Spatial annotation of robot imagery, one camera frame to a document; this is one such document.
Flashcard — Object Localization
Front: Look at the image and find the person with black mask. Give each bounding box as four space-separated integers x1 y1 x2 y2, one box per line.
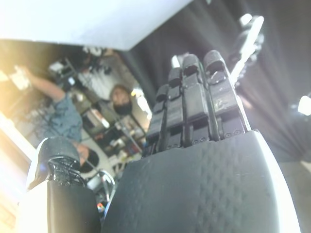
97 83 137 127

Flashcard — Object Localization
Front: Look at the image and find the person in blue shirt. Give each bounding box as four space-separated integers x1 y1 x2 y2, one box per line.
29 72 84 143

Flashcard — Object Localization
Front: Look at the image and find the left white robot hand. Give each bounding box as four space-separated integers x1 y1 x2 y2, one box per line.
18 50 302 233

